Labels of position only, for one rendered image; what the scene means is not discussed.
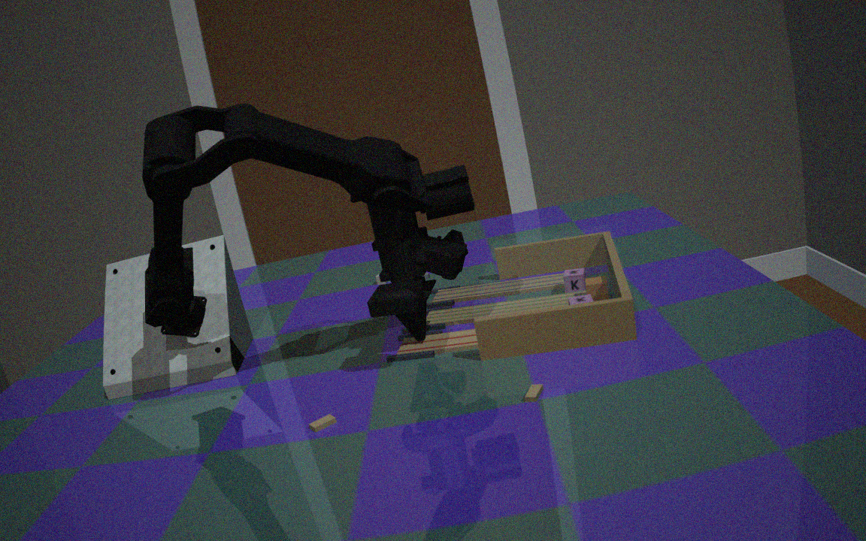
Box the tan strip with red stripes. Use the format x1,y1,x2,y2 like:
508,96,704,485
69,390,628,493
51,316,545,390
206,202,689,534
396,329,479,355

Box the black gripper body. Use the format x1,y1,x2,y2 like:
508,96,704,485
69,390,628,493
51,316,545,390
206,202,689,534
367,223,426,318

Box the tan rectangular block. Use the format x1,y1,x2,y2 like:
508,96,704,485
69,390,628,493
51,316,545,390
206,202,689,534
525,384,543,402
309,414,337,432

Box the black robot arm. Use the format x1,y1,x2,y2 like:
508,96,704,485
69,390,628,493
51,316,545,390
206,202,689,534
142,103,475,337

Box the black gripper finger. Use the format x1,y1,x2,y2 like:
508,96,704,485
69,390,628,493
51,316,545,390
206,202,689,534
423,280,436,331
395,290,431,342

